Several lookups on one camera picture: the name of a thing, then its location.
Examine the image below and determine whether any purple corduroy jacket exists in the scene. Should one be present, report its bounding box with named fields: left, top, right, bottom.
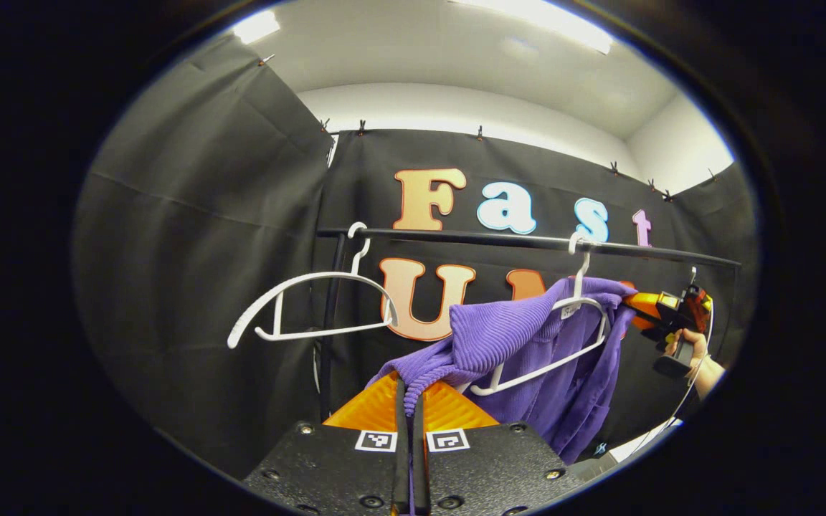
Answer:
left=366, top=276, right=640, bottom=465

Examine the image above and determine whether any black metal clothes rack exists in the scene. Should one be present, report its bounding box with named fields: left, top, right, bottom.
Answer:
left=316, top=226, right=742, bottom=424

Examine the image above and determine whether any ceiling light panel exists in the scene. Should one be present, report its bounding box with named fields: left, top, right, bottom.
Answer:
left=230, top=10, right=281, bottom=44

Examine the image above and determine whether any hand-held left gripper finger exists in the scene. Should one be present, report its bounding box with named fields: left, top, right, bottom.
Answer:
left=412, top=380, right=587, bottom=516
left=243, top=371, right=412, bottom=516

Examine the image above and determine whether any white plastic clothes hanger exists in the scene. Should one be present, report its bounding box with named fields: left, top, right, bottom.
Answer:
left=469, top=231, right=611, bottom=397
left=227, top=221, right=399, bottom=350

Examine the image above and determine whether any black backdrop cloth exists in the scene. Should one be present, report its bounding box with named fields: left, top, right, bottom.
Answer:
left=72, top=32, right=758, bottom=481

